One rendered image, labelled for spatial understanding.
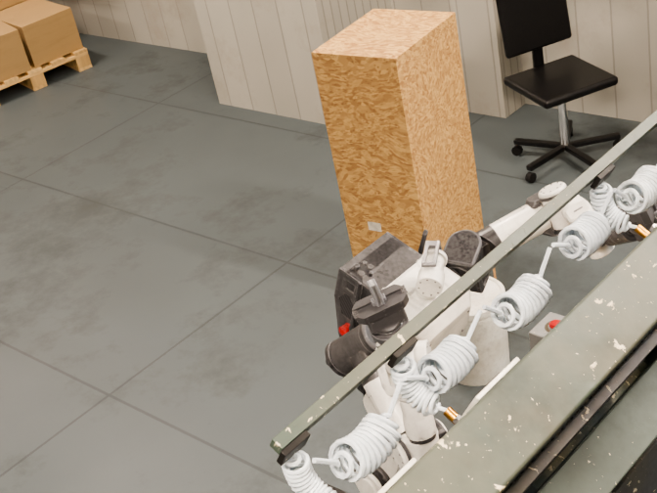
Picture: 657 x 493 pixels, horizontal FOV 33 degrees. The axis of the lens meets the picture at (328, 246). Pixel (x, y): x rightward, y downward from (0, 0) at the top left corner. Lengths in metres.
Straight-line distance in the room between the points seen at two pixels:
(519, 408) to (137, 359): 3.90
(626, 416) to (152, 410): 3.33
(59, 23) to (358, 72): 4.72
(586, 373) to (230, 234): 4.62
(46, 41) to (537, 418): 7.75
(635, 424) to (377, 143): 3.05
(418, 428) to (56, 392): 2.95
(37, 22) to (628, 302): 7.58
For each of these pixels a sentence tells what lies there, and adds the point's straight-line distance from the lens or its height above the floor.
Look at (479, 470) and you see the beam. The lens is 1.44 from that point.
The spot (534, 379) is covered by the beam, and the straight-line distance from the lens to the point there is 1.54.
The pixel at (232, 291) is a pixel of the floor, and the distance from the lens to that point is 5.57.
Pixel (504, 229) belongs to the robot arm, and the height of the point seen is 1.37.
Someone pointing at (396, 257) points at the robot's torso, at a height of 1.39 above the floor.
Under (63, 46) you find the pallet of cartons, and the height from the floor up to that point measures 0.23.
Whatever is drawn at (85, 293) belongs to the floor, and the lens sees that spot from 5.94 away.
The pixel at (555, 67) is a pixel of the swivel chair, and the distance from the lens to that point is 6.13.
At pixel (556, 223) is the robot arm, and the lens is 2.99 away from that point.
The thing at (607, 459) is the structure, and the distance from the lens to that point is 1.79.
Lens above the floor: 2.89
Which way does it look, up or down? 30 degrees down
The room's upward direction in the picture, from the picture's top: 12 degrees counter-clockwise
